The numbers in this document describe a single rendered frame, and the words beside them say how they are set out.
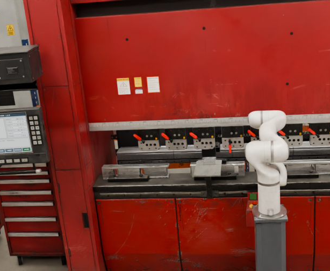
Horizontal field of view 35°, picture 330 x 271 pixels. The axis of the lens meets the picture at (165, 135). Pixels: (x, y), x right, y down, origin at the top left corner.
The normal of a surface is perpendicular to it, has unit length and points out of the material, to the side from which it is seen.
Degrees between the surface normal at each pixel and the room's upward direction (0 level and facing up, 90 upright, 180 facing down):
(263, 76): 90
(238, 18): 90
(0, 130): 90
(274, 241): 90
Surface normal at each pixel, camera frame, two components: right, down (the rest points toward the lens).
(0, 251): -0.08, -0.94
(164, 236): -0.14, 0.33
